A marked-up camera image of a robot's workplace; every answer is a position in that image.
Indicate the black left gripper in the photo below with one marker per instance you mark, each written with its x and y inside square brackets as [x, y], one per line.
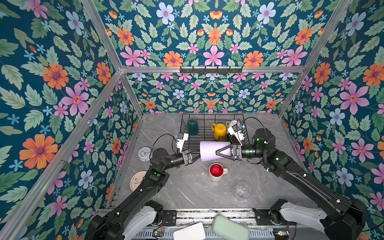
[187, 157]

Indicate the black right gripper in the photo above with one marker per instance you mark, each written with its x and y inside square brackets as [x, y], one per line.
[236, 152]

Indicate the yellow mug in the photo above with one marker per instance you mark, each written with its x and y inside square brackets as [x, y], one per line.
[220, 131]

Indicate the white ceramic mug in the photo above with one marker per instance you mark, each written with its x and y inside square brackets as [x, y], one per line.
[232, 123]

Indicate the lilac plastic cup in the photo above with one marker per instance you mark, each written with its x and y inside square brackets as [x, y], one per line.
[208, 150]

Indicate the white mug red inside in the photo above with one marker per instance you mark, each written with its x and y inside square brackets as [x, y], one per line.
[216, 172]

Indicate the dark green mug cream inside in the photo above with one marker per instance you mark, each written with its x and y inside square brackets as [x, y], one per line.
[193, 127]

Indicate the clear glass tumbler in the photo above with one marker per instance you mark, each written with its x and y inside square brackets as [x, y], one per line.
[243, 191]

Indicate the black mug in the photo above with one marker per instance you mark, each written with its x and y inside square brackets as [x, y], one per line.
[232, 138]

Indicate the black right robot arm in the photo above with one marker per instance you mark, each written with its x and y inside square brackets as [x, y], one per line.
[335, 215]

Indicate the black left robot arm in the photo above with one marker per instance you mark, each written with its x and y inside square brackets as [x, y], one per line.
[138, 210]

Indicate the small white round timer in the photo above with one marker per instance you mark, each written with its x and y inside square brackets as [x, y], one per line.
[144, 154]

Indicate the beige alarm clock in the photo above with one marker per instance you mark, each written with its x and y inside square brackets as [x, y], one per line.
[137, 179]

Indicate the white rectangular box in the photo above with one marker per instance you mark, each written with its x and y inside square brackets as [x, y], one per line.
[193, 232]

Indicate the pale green rectangular box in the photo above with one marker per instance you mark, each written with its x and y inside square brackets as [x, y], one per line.
[229, 230]

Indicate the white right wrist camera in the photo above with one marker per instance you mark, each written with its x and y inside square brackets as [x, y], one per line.
[238, 132]

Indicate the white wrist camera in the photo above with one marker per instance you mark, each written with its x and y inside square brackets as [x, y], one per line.
[238, 132]
[181, 138]

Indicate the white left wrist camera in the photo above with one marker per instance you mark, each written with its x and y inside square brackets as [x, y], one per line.
[181, 138]

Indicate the black wire dish rack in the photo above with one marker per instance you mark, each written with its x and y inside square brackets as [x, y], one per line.
[205, 132]

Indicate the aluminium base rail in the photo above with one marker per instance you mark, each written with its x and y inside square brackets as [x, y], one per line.
[249, 217]

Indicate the black wall hook rail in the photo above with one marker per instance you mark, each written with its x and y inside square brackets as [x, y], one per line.
[211, 70]

